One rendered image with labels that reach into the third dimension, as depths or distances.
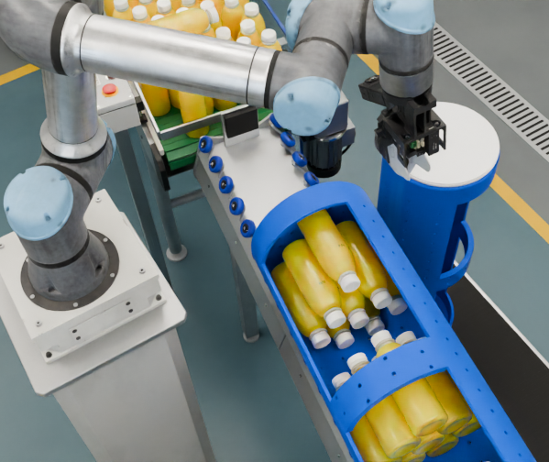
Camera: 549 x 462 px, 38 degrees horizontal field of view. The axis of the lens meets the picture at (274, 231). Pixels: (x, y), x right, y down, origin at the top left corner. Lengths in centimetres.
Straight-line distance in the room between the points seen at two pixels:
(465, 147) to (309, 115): 106
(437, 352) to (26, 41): 86
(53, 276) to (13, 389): 148
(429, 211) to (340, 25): 100
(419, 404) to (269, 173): 85
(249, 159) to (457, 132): 54
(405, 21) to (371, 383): 66
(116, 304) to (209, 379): 129
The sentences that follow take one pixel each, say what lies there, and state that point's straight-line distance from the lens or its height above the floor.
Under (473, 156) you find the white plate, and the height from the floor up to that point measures 104.
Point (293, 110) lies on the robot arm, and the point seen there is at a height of 181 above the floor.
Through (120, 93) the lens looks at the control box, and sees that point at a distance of 207.
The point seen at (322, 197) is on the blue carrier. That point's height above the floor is 123.
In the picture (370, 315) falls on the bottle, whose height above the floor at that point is 102.
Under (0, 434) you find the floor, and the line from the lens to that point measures 288.
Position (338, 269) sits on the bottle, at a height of 118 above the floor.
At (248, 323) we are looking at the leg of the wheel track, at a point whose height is 14.
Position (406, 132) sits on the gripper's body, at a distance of 117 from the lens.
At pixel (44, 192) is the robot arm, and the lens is 139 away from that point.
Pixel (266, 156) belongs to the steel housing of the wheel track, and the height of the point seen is 93.
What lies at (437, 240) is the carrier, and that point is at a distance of 208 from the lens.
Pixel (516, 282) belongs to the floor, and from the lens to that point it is 304.
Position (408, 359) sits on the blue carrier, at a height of 123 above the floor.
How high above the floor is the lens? 250
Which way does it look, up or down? 54 degrees down
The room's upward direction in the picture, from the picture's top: 4 degrees counter-clockwise
